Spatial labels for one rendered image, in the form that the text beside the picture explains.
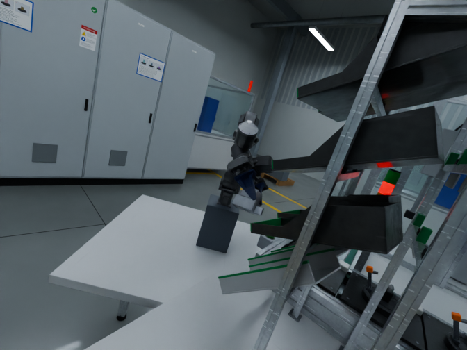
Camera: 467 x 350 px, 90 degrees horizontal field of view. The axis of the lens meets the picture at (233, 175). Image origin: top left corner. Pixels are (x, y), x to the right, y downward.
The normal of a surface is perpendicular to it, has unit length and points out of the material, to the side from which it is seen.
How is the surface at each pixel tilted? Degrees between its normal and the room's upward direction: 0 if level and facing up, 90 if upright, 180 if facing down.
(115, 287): 0
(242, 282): 90
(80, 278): 0
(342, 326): 90
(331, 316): 90
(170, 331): 0
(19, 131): 90
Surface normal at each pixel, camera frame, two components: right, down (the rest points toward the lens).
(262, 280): -0.71, -0.04
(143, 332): 0.29, -0.93
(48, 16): 0.67, 0.37
